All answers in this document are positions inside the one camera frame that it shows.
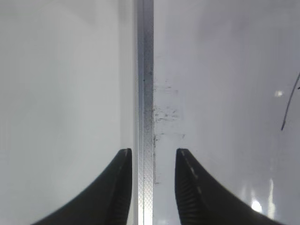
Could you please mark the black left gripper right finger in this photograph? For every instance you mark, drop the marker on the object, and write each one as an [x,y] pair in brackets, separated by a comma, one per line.
[202,200]

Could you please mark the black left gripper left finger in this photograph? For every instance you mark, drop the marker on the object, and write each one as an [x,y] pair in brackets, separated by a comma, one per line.
[106,201]

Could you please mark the white board with grey frame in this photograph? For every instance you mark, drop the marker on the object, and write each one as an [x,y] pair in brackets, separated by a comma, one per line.
[222,79]

